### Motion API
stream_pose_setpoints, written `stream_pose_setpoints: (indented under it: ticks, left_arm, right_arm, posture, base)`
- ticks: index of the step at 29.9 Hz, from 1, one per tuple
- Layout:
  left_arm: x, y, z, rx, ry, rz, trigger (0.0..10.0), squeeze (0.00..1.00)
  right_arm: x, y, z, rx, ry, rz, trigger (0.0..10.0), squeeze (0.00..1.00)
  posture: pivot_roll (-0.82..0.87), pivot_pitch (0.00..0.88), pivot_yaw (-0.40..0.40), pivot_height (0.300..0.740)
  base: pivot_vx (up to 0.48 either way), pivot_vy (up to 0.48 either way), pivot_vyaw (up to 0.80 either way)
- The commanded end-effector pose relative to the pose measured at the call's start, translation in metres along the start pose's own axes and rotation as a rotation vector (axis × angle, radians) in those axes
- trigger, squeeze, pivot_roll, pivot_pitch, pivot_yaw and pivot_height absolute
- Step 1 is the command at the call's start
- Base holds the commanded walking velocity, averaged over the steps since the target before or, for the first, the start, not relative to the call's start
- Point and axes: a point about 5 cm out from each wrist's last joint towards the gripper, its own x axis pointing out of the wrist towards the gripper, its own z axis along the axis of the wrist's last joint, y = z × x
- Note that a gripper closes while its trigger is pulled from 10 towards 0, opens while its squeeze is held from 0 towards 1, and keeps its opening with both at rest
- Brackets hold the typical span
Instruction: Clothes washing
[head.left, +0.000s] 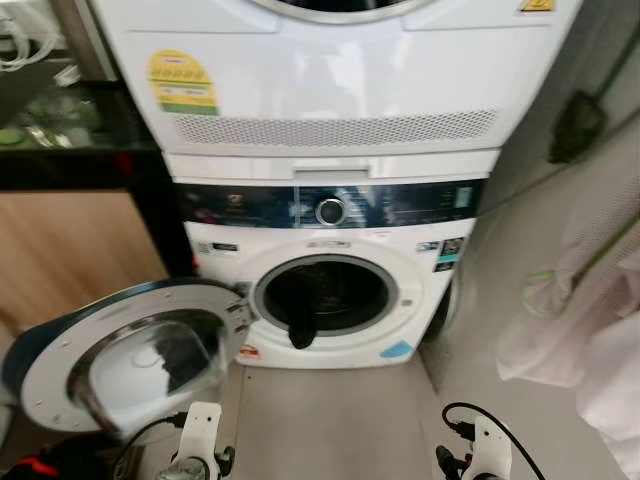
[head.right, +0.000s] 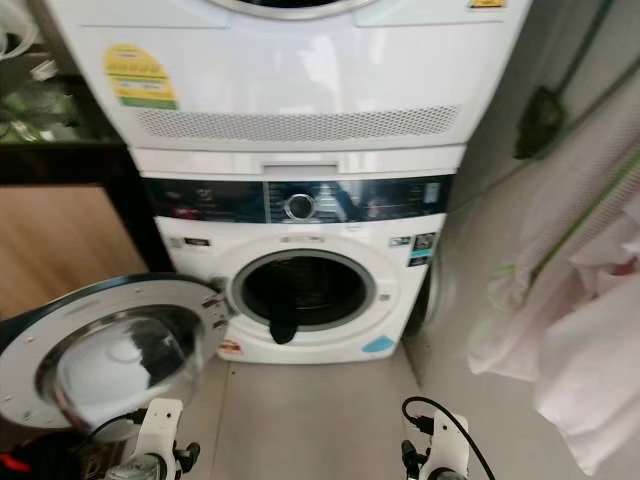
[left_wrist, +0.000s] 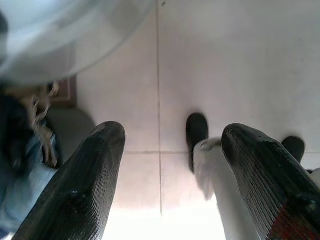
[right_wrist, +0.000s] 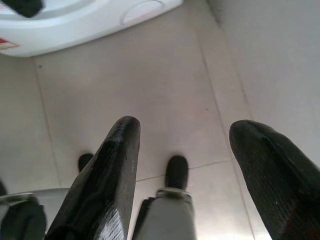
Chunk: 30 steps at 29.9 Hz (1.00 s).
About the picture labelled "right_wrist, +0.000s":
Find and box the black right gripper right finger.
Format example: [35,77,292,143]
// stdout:
[228,119,320,240]

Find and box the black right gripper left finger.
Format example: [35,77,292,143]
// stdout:
[45,115,142,240]

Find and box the white front-load washing machine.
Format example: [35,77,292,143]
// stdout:
[0,0,184,58]

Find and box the red white warning label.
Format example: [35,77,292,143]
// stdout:
[0,36,20,55]

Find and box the black garment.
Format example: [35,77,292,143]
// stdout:
[3,0,44,19]

